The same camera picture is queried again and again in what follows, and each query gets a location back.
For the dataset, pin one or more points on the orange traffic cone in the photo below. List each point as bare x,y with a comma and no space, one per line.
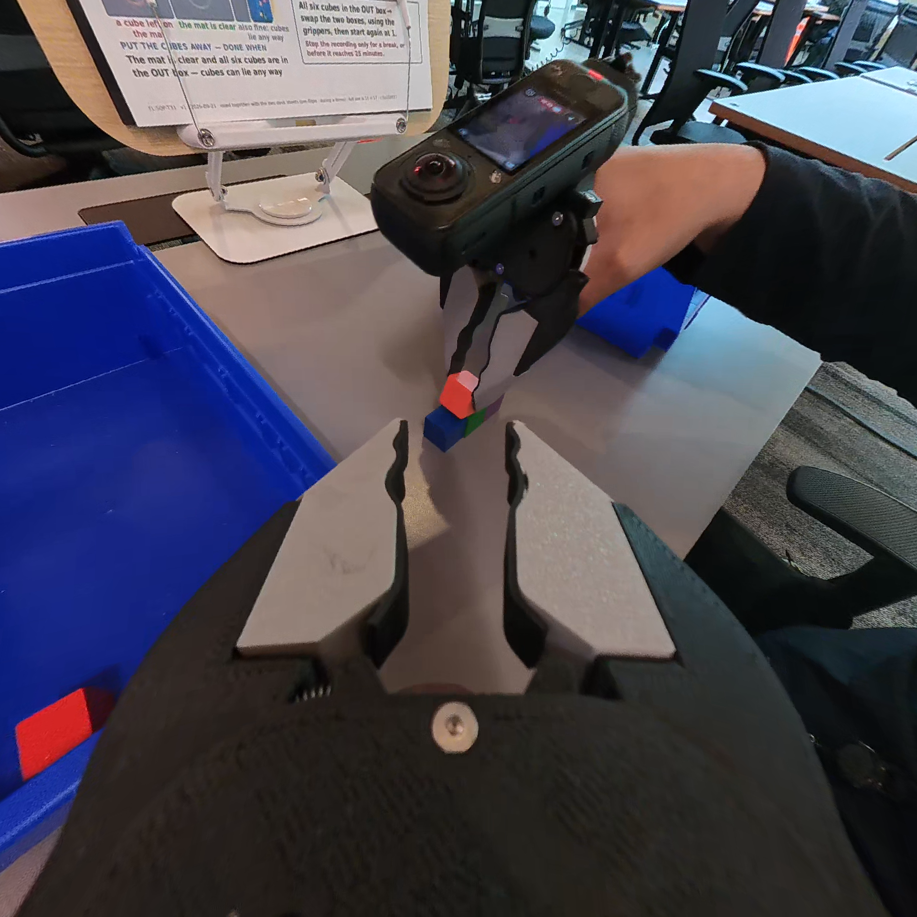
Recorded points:
796,39

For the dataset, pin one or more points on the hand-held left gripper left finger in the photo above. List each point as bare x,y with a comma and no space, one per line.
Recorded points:
329,566

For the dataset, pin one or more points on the green cube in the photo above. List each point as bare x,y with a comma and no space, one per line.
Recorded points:
474,424

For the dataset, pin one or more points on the grey table with wooden edge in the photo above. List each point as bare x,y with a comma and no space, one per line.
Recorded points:
824,114

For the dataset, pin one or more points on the blue plastic bin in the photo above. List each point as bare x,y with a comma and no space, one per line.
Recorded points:
645,315
143,465

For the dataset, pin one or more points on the white sheet stand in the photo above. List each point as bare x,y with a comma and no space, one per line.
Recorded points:
236,229

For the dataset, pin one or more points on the red cube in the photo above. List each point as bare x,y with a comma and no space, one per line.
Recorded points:
54,731
457,395

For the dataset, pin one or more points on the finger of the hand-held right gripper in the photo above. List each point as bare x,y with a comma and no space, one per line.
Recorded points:
508,344
462,301

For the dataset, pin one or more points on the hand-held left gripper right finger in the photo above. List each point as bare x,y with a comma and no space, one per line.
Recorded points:
580,566

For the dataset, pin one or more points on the grey desk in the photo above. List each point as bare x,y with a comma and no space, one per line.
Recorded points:
609,430

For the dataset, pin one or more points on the person's right forearm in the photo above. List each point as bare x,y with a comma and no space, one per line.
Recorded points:
824,272

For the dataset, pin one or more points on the black office chair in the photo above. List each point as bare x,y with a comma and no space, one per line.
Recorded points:
860,508
501,43
688,64

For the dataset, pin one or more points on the printed instruction sheet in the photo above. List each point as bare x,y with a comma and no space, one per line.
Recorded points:
251,79

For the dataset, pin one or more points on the blue cube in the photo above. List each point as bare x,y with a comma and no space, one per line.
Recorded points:
444,430

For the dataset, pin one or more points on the instruction sheet on stand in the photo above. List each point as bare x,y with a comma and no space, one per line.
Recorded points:
64,71

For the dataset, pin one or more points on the person's right hand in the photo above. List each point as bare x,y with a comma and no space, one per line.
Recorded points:
659,208

